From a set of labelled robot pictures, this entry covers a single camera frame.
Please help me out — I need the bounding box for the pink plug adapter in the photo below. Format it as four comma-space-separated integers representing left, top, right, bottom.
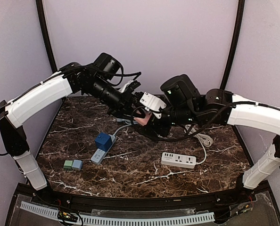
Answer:
133, 114, 151, 126

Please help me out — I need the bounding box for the blue cube socket adapter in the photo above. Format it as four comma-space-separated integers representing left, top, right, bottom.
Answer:
94, 132, 112, 152

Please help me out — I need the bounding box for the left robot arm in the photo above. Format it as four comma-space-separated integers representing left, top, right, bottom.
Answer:
0, 58, 141, 191

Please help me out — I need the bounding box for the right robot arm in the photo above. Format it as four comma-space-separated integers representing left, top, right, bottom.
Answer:
140, 74, 280, 190

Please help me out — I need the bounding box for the light blue plug adapter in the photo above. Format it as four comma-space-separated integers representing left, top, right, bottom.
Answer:
72, 160, 83, 171

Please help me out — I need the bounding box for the green plug adapter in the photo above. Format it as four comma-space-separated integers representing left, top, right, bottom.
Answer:
63, 160, 73, 171

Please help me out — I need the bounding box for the white power strip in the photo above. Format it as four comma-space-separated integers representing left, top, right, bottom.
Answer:
161, 152, 197, 169

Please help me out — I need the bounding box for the light blue power strip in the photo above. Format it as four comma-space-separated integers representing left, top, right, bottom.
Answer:
90, 134, 116, 165

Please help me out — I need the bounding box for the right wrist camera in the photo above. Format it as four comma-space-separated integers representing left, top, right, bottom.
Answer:
134, 92, 167, 119

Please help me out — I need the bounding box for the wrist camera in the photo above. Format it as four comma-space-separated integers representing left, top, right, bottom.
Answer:
93, 53, 123, 74
134, 92, 167, 119

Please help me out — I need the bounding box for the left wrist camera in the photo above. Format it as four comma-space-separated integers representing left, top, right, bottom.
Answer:
93, 53, 123, 74

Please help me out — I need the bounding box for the black front rail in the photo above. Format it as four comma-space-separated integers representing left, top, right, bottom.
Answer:
25, 188, 250, 212

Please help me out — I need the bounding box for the right black frame post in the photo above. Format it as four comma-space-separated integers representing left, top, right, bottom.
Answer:
219, 0, 246, 90

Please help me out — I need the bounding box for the black frame post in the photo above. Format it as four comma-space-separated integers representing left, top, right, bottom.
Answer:
219, 0, 246, 90
35, 0, 58, 73

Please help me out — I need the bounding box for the left black frame post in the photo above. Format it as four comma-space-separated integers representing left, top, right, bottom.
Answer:
35, 0, 58, 73

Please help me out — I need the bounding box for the grey slotted cable duct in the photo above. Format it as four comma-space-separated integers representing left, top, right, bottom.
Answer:
20, 201, 215, 226

